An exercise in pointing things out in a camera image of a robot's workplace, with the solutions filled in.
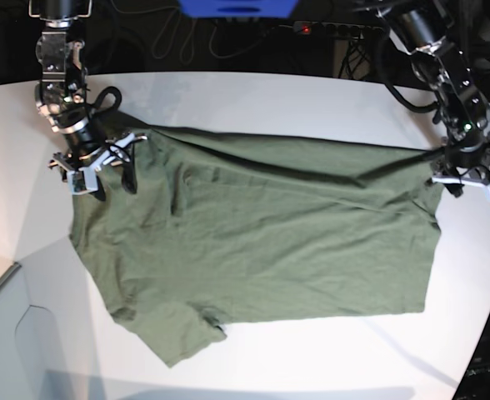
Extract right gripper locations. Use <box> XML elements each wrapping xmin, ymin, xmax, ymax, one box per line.
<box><xmin>47</xmin><ymin>132</ymin><xmax>148</xmax><ymax>202</ymax></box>

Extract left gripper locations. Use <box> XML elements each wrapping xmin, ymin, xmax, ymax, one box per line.
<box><xmin>430</xmin><ymin>131</ymin><xmax>490</xmax><ymax>198</ymax></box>

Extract olive green t-shirt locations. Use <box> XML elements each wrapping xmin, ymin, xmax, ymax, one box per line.
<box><xmin>71</xmin><ymin>113</ymin><xmax>443</xmax><ymax>367</ymax></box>

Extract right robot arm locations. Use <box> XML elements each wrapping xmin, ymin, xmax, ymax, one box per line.
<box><xmin>28</xmin><ymin>1</ymin><xmax>146</xmax><ymax>201</ymax></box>

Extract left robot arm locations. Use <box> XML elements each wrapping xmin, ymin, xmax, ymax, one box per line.
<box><xmin>349</xmin><ymin>1</ymin><xmax>490</xmax><ymax>201</ymax></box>

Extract blue box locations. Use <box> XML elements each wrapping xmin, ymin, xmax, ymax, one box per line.
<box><xmin>178</xmin><ymin>0</ymin><xmax>298</xmax><ymax>18</ymax></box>

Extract black power strip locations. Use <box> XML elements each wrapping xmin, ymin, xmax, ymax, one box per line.
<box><xmin>279</xmin><ymin>21</ymin><xmax>383</xmax><ymax>41</ymax></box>

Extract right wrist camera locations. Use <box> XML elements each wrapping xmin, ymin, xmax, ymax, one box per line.
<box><xmin>67</xmin><ymin>168</ymin><xmax>98</xmax><ymax>195</ymax></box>

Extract tangled background cables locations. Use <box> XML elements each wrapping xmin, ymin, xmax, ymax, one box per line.
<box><xmin>148</xmin><ymin>16</ymin><xmax>250</xmax><ymax>59</ymax></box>

